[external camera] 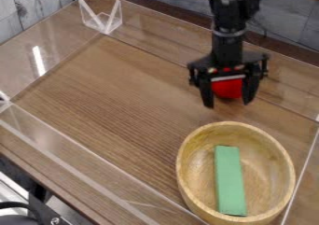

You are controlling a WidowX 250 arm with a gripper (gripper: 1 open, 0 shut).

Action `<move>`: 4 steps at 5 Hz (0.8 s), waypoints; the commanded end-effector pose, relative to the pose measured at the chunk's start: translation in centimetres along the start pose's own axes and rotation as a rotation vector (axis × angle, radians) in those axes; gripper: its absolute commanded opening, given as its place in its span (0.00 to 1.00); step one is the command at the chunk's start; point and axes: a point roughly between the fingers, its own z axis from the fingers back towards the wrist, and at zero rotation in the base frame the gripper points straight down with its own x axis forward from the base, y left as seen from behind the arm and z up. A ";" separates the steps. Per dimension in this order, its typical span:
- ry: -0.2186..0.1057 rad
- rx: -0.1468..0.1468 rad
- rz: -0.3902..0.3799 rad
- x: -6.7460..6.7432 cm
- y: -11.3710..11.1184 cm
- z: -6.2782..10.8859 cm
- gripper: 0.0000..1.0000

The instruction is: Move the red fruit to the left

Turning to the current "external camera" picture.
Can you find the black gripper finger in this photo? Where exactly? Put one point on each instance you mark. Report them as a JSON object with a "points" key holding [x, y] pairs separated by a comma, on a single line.
{"points": [[206, 92], [250, 86]]}

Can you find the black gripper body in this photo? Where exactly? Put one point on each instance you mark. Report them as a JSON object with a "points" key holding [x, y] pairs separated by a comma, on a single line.
{"points": [[229, 61]]}

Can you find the red felt fruit green leaf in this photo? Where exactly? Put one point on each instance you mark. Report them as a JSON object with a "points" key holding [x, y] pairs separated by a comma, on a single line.
{"points": [[227, 88]]}

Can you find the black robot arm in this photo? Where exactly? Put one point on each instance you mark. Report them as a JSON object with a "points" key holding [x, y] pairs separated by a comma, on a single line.
{"points": [[232, 14]]}

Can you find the wooden oval bowl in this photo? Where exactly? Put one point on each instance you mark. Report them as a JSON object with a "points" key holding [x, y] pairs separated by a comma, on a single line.
{"points": [[269, 174]]}

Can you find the green rectangular block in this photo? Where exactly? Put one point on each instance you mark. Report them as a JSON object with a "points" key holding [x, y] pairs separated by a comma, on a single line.
{"points": [[230, 186]]}

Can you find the clear acrylic tray enclosure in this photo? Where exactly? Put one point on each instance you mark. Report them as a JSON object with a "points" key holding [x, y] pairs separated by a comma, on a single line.
{"points": [[106, 125]]}

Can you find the black clamp with cable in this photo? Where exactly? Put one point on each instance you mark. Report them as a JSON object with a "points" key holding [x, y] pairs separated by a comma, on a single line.
{"points": [[23, 209]]}

